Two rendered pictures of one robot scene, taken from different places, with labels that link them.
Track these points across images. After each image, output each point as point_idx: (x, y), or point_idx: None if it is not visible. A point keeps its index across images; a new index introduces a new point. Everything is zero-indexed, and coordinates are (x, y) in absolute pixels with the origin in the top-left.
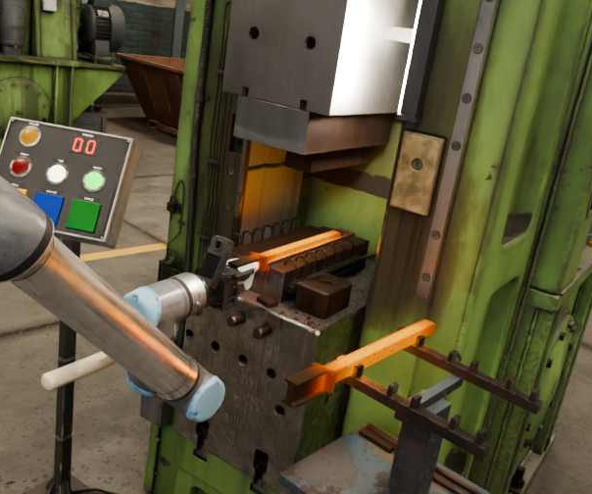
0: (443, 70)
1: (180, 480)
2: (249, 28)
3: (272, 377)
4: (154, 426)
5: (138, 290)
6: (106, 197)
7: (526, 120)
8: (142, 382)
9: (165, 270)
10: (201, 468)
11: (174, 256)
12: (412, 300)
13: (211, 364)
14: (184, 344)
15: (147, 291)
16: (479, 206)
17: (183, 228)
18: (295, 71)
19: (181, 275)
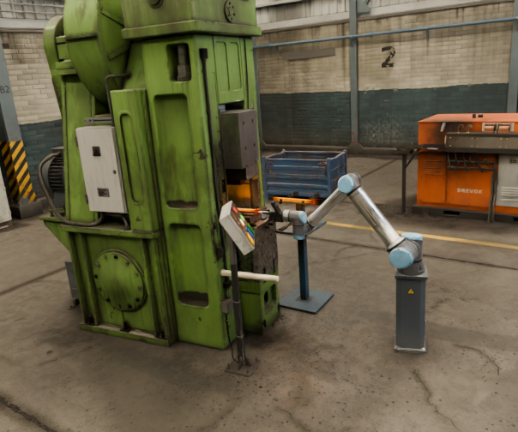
0: None
1: (262, 297)
2: (244, 147)
3: (271, 236)
4: (224, 318)
5: (301, 212)
6: (245, 220)
7: None
8: (305, 233)
9: (221, 249)
10: (265, 285)
11: (218, 244)
12: (258, 201)
13: (262, 249)
14: (257, 250)
15: (301, 211)
16: (260, 169)
17: (218, 231)
18: (253, 153)
19: (287, 210)
